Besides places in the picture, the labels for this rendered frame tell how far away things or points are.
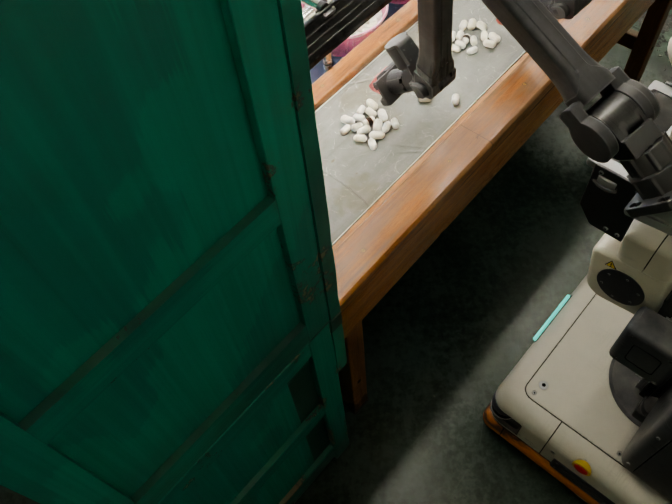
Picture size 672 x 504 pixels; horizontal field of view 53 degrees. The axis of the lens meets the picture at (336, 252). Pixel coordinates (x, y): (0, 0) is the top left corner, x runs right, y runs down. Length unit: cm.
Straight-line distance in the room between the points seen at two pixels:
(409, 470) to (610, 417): 58
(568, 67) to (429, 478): 134
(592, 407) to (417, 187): 75
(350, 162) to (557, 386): 80
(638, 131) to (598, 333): 101
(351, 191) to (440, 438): 86
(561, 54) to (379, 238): 61
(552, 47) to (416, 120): 72
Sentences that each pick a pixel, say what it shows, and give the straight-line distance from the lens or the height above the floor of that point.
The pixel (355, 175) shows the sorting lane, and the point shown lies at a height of 74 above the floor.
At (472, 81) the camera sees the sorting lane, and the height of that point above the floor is 74.
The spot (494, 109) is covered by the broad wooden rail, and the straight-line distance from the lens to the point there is 173.
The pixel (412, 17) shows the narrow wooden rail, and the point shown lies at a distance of 196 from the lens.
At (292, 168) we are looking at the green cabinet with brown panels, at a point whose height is 133.
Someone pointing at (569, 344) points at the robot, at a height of 28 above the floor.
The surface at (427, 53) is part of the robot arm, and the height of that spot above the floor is 109.
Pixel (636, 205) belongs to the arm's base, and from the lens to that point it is 111.
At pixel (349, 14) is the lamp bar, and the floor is 108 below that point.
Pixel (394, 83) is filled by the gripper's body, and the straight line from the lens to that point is 157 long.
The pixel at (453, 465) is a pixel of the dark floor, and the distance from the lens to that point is 208.
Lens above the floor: 200
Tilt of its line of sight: 58 degrees down
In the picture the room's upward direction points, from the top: 7 degrees counter-clockwise
